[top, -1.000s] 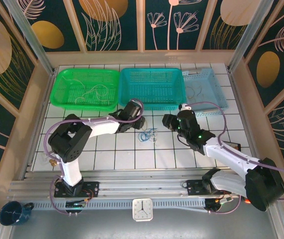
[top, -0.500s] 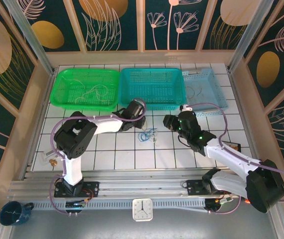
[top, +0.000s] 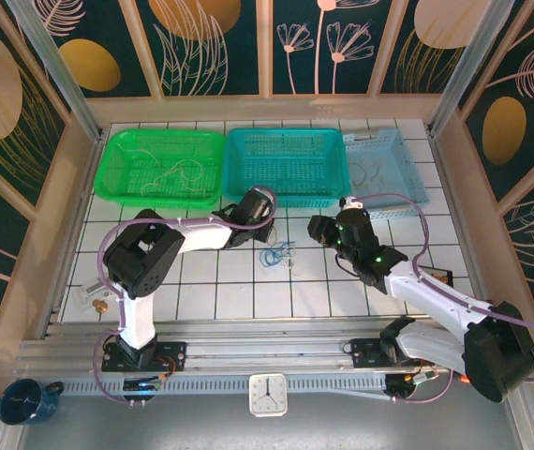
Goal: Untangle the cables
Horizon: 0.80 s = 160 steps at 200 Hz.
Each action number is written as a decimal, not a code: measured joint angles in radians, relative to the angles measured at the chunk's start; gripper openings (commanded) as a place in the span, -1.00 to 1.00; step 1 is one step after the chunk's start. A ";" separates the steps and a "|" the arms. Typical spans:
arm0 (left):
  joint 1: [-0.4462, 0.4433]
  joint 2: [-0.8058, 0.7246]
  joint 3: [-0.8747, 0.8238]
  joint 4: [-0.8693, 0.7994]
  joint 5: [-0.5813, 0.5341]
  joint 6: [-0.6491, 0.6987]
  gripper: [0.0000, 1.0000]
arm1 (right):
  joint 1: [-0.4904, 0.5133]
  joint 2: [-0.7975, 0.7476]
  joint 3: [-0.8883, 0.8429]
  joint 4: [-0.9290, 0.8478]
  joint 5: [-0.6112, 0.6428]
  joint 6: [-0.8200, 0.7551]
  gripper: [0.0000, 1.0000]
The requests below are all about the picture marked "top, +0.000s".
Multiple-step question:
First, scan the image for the aluminium frame post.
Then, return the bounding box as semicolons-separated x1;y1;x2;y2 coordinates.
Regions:
4;0;105;143
427;0;515;138

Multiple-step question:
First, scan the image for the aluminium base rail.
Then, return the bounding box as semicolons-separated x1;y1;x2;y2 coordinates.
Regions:
16;318;524;376

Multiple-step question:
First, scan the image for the teal plastic basket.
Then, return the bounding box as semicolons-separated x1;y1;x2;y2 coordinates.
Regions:
223;127;351;211

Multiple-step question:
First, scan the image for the purple cable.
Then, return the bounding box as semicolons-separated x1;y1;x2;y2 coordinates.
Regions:
353;192;534;405
92;187;278;405

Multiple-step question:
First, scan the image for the white square clock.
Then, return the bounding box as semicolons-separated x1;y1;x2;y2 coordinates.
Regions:
247;373;289;418

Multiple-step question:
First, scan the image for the black orange bit case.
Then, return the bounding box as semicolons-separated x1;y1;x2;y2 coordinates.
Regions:
416;265;454;287

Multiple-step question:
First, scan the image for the pile of rubber bands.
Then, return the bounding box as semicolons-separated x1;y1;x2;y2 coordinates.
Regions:
259;239;297;269

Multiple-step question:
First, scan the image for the dark blue mug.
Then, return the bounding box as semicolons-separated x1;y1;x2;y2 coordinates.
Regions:
0;378;66;427

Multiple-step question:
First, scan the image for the light blue plastic basket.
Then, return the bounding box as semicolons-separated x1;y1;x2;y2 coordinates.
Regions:
343;128;433;221

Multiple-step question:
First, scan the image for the clear plastic packet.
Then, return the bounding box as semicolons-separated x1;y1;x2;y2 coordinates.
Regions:
78;276;117;307

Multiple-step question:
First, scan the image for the green plastic basket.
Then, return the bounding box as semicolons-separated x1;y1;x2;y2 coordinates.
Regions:
93;128;226;211

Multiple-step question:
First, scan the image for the grey slotted cable duct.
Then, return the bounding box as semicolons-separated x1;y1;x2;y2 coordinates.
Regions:
58;373;393;396

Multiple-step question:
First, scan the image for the black controller board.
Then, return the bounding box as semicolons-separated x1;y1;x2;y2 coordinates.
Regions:
385;373;439;400
123;377;163;394

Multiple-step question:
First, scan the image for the black mounting plate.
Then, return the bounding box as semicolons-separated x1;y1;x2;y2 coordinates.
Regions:
349;337;437;371
101;340;188;373

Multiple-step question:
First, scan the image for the white wire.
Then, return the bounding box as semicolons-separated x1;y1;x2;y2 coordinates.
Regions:
116;143;212;185
279;241;306;278
139;163;193;196

